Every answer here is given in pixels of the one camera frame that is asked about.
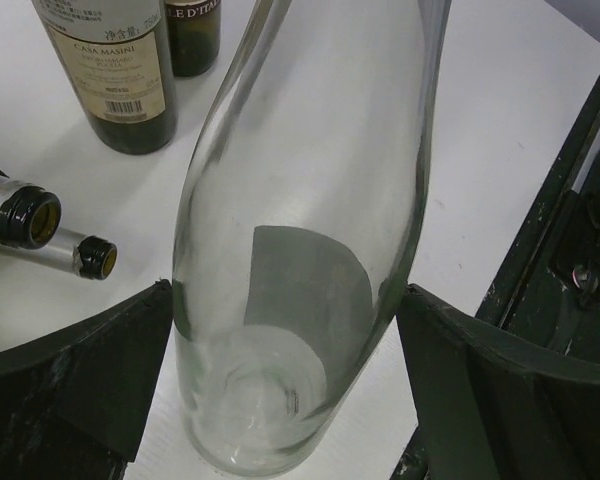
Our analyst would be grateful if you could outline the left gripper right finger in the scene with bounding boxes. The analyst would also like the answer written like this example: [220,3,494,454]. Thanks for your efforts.
[397,285,600,479]

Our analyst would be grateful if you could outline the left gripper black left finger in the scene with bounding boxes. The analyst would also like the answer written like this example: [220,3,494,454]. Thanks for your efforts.
[0,280,173,479]

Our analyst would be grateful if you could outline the olive bottle tan label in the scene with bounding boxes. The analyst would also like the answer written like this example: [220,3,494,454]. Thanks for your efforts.
[0,232,118,280]

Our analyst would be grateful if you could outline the green bottle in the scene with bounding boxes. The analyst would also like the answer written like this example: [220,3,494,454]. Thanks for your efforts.
[33,0,177,155]
[0,175,62,250]

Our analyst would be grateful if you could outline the clear bottle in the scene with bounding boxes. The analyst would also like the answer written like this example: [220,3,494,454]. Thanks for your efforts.
[172,1,450,478]

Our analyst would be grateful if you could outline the dark bottle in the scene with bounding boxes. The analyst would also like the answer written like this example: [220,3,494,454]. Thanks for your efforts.
[164,0,221,78]

